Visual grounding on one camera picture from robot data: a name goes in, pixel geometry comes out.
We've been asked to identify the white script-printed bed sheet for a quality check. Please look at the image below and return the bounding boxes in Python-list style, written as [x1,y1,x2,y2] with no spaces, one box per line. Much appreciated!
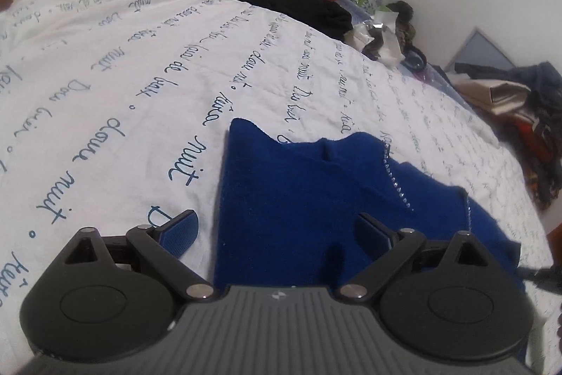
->
[0,0,556,375]

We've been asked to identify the clear plastic wrappers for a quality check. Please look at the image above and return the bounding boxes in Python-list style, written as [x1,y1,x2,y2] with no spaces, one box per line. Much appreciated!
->
[350,12,405,65]

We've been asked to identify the black cloth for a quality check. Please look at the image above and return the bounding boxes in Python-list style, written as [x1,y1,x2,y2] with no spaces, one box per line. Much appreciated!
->
[236,0,354,41]

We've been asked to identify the pile of clothes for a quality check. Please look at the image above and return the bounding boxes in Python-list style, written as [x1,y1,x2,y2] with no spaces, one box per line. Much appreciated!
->
[452,61,562,209]

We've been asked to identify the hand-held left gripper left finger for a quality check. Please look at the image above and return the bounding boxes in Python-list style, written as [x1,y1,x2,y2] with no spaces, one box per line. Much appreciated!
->
[61,209,216,302]

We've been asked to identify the grey framed board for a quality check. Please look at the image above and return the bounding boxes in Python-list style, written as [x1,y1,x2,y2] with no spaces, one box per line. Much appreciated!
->
[445,28,515,73]

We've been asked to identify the blue knit garment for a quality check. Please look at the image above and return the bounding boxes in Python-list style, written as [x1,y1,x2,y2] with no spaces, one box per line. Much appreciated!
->
[213,118,528,363]

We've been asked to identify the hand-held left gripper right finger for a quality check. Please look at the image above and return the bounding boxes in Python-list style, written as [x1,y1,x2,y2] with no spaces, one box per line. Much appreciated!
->
[340,212,490,302]

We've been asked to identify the brown plush toy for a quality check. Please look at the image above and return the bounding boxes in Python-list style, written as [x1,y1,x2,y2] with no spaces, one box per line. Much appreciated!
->
[388,1,419,47]

